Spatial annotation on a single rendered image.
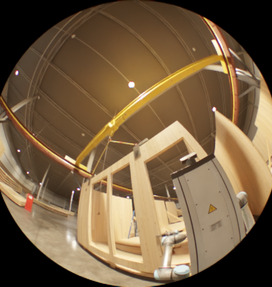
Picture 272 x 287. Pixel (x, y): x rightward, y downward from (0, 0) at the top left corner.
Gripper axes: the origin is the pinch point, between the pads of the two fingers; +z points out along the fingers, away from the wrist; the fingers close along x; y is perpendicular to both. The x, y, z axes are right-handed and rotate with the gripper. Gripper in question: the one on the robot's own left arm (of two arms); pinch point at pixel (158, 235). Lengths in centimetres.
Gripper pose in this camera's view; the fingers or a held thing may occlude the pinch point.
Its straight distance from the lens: 163.4
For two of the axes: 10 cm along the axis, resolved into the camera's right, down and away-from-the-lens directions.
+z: -7.7, 5.4, 3.4
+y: -1.2, -6.4, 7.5
